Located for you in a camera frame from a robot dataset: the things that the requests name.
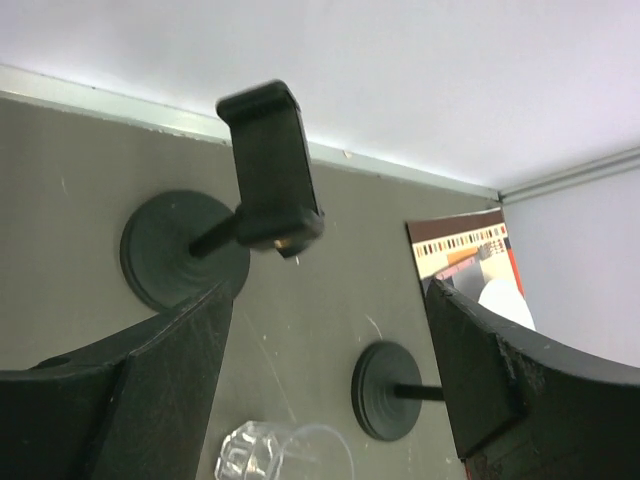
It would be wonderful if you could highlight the patterned cloth mat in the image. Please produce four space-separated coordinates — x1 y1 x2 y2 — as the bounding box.
406 208 524 300

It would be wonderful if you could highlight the clear plastic cup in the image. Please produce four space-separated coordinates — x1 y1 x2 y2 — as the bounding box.
214 421 355 480

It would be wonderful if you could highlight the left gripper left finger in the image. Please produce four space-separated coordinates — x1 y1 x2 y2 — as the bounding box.
1 285 233 479

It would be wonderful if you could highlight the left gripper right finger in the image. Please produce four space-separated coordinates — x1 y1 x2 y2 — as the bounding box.
425 280 639 479

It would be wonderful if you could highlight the black phone stand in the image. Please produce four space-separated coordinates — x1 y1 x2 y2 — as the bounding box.
351 340 444 442
119 80 324 312

